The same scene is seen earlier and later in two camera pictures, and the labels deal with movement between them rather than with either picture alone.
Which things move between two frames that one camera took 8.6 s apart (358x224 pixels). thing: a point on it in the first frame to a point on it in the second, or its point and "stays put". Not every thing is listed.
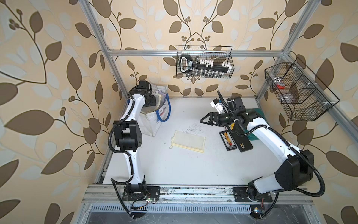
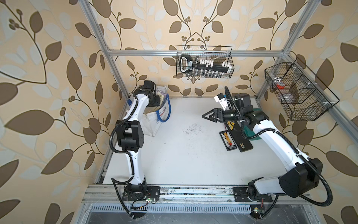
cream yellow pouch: x=188 y=141 to x=161 y=96
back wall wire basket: x=207 y=61 stays put
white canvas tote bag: x=151 y=115 stays put
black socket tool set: x=203 y=66 stays put
